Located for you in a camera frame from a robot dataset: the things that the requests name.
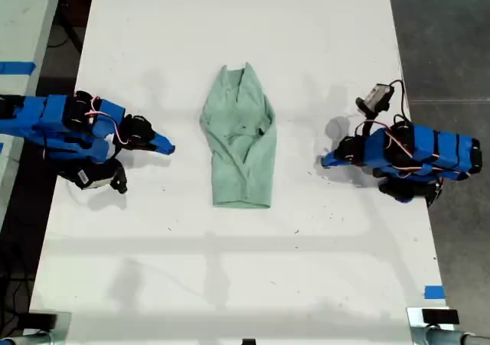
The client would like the black white camera box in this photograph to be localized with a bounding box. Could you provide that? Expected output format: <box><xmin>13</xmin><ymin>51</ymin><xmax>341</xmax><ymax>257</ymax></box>
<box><xmin>57</xmin><ymin>164</ymin><xmax>116</xmax><ymax>191</ymax></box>

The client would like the small black box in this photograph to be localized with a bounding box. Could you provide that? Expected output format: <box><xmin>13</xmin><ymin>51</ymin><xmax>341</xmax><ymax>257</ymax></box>
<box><xmin>422</xmin><ymin>308</ymin><xmax>460</xmax><ymax>325</ymax></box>
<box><xmin>25</xmin><ymin>312</ymin><xmax>58</xmax><ymax>329</ymax></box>

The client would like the short black camera stalk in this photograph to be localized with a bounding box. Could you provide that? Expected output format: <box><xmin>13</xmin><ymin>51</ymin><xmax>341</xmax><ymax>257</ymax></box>
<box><xmin>109</xmin><ymin>158</ymin><xmax>129</xmax><ymax>195</ymax></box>
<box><xmin>354</xmin><ymin>96</ymin><xmax>379</xmax><ymax>139</ymax></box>

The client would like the long blue tape strip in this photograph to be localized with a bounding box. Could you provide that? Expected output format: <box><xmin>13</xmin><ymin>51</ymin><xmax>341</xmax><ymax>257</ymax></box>
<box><xmin>0</xmin><ymin>60</ymin><xmax>38</xmax><ymax>76</ymax></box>

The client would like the pale side table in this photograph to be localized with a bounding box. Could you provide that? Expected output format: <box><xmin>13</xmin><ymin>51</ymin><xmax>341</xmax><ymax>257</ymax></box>
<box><xmin>0</xmin><ymin>0</ymin><xmax>65</xmax><ymax>223</ymax></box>

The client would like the pale green T-shirt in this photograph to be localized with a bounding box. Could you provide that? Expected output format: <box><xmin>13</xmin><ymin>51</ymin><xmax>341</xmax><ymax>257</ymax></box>
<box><xmin>199</xmin><ymin>62</ymin><xmax>278</xmax><ymax>210</ymax></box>

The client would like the black camera cable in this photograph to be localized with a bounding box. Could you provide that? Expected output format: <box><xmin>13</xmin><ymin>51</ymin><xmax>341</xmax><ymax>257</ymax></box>
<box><xmin>388</xmin><ymin>78</ymin><xmax>413</xmax><ymax>126</ymax></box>

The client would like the metal table clamp bracket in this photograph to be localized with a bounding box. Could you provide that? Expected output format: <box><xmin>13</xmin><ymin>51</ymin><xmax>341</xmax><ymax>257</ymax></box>
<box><xmin>406</xmin><ymin>306</ymin><xmax>490</xmax><ymax>345</ymax></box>
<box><xmin>0</xmin><ymin>311</ymin><xmax>73</xmax><ymax>345</ymax></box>

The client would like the black floor cable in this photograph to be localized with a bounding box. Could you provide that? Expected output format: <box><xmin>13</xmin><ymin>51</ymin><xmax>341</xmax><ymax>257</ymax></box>
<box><xmin>45</xmin><ymin>14</ymin><xmax>84</xmax><ymax>54</ymax></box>

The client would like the short blue tape strip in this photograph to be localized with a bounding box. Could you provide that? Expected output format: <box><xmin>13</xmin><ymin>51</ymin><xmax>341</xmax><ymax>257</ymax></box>
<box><xmin>423</xmin><ymin>285</ymin><xmax>446</xmax><ymax>301</ymax></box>

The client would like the grey black camera box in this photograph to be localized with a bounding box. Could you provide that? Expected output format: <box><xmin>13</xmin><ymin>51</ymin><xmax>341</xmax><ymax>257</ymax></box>
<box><xmin>361</xmin><ymin>83</ymin><xmax>395</xmax><ymax>112</ymax></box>

